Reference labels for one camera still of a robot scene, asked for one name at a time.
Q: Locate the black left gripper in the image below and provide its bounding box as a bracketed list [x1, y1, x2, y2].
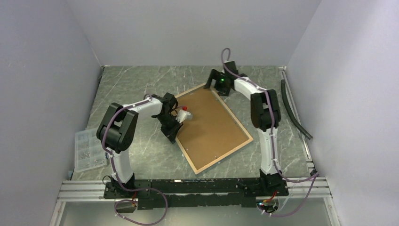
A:
[156, 113, 184, 144]

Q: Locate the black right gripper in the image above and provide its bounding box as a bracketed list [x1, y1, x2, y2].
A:
[202, 70, 230, 97]

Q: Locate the blue wooden picture frame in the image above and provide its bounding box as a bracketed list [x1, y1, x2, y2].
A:
[173, 83, 254, 175]

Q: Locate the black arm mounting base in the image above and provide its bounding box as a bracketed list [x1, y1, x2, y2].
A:
[103, 177, 289, 210]

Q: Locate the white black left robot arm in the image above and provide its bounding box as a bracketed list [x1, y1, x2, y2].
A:
[96, 93, 192, 198]

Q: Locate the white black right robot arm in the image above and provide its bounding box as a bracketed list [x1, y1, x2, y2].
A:
[204, 61, 283, 195]

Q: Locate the clear plastic screw box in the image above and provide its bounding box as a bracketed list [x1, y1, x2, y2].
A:
[74, 128, 108, 172]

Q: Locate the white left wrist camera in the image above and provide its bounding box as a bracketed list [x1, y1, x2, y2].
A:
[176, 106, 192, 123]

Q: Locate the black corrugated hose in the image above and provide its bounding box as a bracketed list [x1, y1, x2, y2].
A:
[280, 79, 313, 140]

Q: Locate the aluminium extrusion rail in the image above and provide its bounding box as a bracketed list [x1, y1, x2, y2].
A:
[57, 177, 332, 202]

